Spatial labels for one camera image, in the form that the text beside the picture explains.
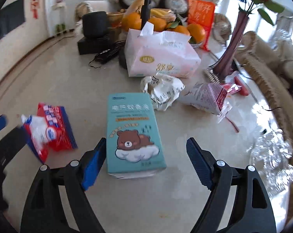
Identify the purple glass vase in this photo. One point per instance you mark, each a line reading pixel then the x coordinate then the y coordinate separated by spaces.
pixel 221 31

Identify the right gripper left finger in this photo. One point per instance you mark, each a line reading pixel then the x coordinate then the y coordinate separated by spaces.
pixel 43 210

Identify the wall mounted television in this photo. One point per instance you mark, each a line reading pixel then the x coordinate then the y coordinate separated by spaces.
pixel 11 17

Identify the white side stand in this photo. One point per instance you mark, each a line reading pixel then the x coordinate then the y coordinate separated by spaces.
pixel 59 12

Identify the crumpled silver paper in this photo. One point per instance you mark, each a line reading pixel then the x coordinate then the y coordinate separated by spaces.
pixel 163 90

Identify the pink tissue pack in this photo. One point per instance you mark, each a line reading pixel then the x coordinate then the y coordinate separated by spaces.
pixel 148 52

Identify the black camera tripod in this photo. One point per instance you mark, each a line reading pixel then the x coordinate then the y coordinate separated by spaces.
pixel 145 12

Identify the beige sofa right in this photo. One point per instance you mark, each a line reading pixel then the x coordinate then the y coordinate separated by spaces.
pixel 272 71

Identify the red white snack bag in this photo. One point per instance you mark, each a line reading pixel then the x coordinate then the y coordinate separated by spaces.
pixel 213 97

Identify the black box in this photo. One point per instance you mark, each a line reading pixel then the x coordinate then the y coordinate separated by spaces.
pixel 95 30

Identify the red wall ornament right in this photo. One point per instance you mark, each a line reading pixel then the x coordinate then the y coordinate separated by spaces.
pixel 34 6

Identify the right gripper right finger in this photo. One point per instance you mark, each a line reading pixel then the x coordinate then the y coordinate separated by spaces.
pixel 238 200

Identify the oranges fruit bowl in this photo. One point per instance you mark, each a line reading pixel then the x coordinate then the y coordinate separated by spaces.
pixel 164 19

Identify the teal bear box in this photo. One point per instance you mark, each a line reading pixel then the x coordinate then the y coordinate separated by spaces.
pixel 133 143

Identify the glass crystal tray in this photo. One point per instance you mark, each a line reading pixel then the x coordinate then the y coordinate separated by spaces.
pixel 270 154

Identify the orange red card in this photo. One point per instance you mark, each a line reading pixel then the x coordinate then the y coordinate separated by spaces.
pixel 200 21

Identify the red blue wrapper pack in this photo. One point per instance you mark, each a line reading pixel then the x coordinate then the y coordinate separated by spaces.
pixel 49 129

